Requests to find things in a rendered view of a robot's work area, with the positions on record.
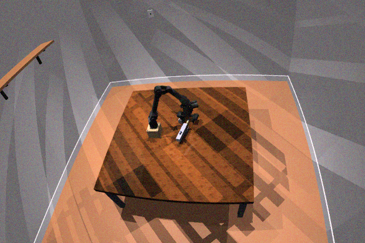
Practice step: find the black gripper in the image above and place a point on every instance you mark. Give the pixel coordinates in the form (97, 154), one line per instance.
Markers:
(183, 114)

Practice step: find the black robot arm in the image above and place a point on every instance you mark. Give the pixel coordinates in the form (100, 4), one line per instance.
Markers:
(186, 104)

